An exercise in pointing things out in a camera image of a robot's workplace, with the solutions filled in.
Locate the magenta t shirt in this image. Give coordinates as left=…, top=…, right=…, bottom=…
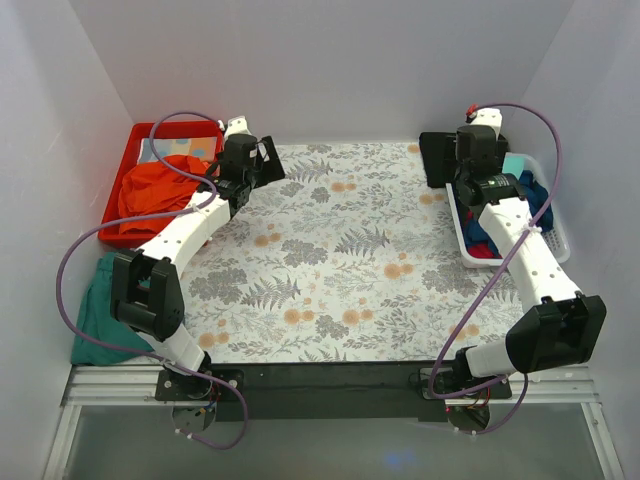
left=462, top=211, right=501, bottom=259

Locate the teal t shirt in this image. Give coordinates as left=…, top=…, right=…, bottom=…
left=502, top=152, right=526, bottom=179

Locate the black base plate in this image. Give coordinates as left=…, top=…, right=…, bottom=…
left=154, top=360, right=513, bottom=424

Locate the patterned folded cloth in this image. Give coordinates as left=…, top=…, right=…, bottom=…
left=137, top=137, right=217, bottom=164

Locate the green t shirt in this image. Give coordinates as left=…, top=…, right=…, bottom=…
left=71, top=252, right=153, bottom=366

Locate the floral table mat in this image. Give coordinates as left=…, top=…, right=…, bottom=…
left=181, top=143, right=522, bottom=363

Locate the white plastic basket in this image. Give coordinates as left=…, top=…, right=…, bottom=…
left=445, top=152, right=571, bottom=268

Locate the red plastic bin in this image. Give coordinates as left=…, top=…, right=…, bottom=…
left=98, top=121, right=223, bottom=248

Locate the orange t shirt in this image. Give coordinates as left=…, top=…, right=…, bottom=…
left=118, top=155, right=210, bottom=235

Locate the aluminium frame rail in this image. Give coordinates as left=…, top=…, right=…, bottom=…
left=61, top=364, right=600, bottom=407

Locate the dark blue t shirt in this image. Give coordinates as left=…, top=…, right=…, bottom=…
left=461, top=170, right=554, bottom=233

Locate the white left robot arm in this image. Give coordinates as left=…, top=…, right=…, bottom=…
left=111, top=116, right=285, bottom=400

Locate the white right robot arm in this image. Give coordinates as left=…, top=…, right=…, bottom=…
left=427, top=103, right=607, bottom=399

